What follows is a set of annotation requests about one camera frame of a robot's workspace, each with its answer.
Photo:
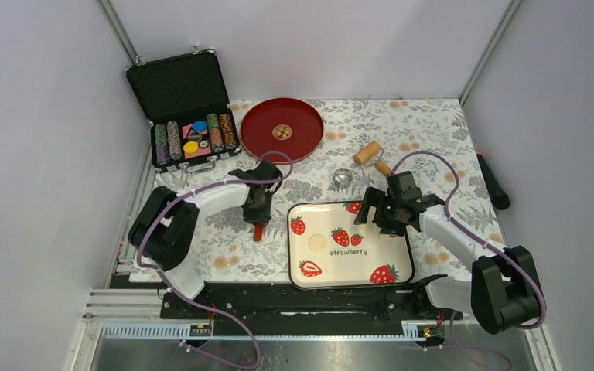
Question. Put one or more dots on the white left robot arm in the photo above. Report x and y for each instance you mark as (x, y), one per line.
(163, 230)

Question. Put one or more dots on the silver tape roll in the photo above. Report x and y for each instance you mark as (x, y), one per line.
(342, 178)

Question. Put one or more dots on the floral patterned tablecloth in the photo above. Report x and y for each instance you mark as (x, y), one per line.
(428, 137)

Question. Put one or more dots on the round red lacquer tray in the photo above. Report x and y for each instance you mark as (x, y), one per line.
(285, 128)

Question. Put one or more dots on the black poker chip case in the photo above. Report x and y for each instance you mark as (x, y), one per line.
(185, 101)

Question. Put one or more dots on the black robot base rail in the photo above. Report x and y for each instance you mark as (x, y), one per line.
(254, 303)

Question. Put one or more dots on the wooden dough roller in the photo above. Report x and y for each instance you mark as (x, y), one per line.
(372, 156)

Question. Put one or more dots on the round cut dough wrapper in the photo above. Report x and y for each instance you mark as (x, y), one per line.
(317, 243)

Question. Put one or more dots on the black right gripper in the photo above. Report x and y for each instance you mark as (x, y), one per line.
(376, 198)

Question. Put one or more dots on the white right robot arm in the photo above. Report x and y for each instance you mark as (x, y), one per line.
(504, 290)

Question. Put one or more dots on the square strawberry ceramic plate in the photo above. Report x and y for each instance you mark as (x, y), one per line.
(354, 258)

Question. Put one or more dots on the slotted grey cable duct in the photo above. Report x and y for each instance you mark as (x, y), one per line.
(292, 329)

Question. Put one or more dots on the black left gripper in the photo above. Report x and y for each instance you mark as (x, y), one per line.
(264, 216)

